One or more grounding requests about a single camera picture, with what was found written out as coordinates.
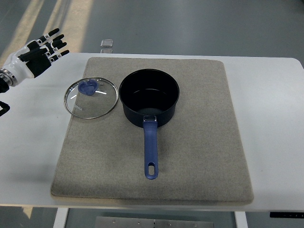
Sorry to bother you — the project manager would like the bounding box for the black table control panel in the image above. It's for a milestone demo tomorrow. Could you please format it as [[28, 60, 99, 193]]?
[[269, 212, 304, 219]]

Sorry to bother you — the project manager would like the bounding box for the metal plate under table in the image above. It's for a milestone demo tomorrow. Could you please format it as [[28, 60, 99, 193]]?
[[95, 217, 214, 228]]

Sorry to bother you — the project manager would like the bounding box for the white table leg frame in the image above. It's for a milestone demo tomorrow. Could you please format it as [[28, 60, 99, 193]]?
[[53, 208, 69, 228]]

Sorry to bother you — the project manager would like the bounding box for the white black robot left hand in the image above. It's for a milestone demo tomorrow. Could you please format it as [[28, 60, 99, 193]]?
[[0, 28, 69, 93]]

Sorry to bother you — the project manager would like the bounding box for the grey felt mat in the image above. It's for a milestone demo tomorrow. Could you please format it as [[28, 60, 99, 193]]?
[[51, 57, 254, 205]]

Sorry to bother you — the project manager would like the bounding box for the dark blue saucepan blue handle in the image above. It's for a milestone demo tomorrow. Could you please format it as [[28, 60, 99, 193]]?
[[119, 69, 180, 180]]

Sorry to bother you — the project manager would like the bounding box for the glass pot lid blue knob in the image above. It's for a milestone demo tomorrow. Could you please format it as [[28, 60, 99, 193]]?
[[64, 77, 119, 119]]

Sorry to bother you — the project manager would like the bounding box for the small clear plastic box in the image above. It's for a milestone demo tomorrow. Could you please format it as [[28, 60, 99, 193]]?
[[100, 39, 114, 48]]

